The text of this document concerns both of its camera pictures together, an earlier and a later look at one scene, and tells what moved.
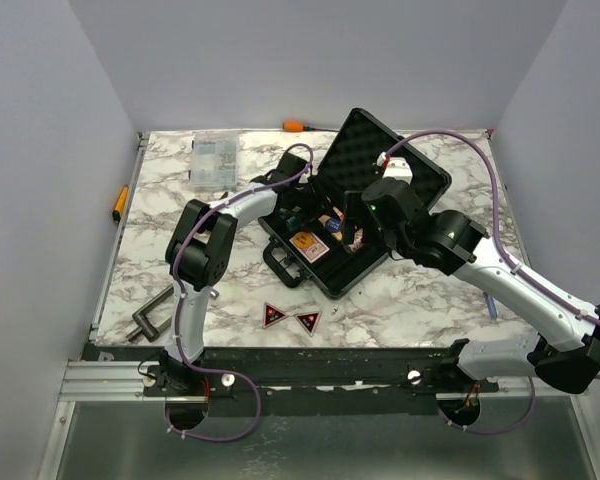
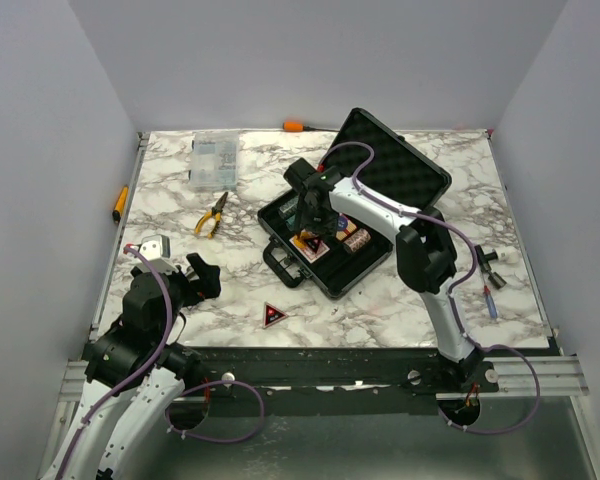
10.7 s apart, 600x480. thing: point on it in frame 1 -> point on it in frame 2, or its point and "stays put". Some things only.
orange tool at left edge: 118,209 stays put
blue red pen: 491,305 stays put
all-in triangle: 271,315 stays put
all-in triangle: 309,321 -> 313,243
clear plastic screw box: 214,162 stays put
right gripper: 354,208 -> 302,222
